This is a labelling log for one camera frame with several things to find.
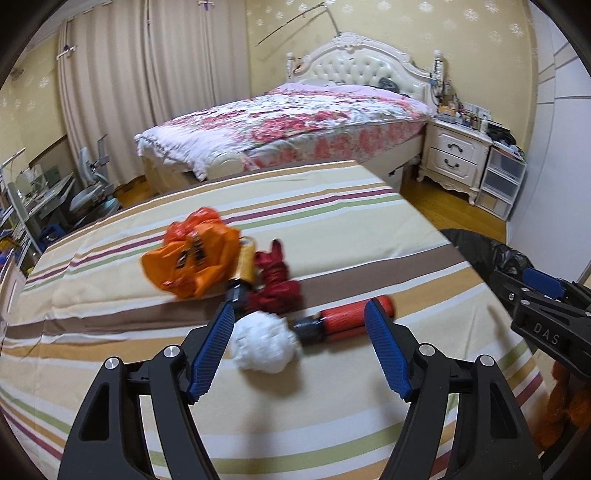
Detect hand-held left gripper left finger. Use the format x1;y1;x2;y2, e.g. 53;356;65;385
58;302;235;480

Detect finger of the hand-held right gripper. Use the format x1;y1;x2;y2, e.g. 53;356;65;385
488;269;533;311
522;267;591;319

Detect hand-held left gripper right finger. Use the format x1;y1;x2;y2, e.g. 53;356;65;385
364;299;544;480

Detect black trash bag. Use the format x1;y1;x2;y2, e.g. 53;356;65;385
441;227;536;296

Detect red cylinder with black cap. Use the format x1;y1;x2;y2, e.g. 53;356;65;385
291;296;398;342

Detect dark red plastic bag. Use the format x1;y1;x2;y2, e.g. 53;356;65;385
245;239;303;315

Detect gold cylinder with black cap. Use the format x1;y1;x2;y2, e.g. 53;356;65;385
225;236;258;303

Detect orange plastic bag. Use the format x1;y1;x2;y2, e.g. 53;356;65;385
141;207;242;298

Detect clear plastic drawer unit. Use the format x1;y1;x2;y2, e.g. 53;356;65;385
475;147;528;221

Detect white nightstand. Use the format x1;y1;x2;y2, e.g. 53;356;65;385
417;119;492;206

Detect striped bed sheet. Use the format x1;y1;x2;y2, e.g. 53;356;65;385
0;159;546;480

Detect grey sliding wardrobe door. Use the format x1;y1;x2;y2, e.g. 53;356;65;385
505;0;591;287

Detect pile of dark clothes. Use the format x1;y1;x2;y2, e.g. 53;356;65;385
487;121;525;155

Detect cluster of small bottles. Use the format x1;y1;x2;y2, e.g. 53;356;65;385
438;99;492;134

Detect grey ergonomic chair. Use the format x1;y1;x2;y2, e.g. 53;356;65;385
69;134;122;222

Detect cluttered study desk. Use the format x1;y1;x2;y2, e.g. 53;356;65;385
0;148;77;259

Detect floral bedspread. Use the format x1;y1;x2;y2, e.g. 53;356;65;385
135;82;432;182

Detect white bed with tufted headboard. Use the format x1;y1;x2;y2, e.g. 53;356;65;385
135;32;439;195

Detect beige striped curtain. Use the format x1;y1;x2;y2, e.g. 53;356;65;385
139;0;252;125
58;0;153;188

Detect thin metal pole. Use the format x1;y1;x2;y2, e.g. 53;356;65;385
256;2;342;47

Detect tangle of hanging cables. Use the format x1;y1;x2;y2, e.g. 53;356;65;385
429;60;455;109

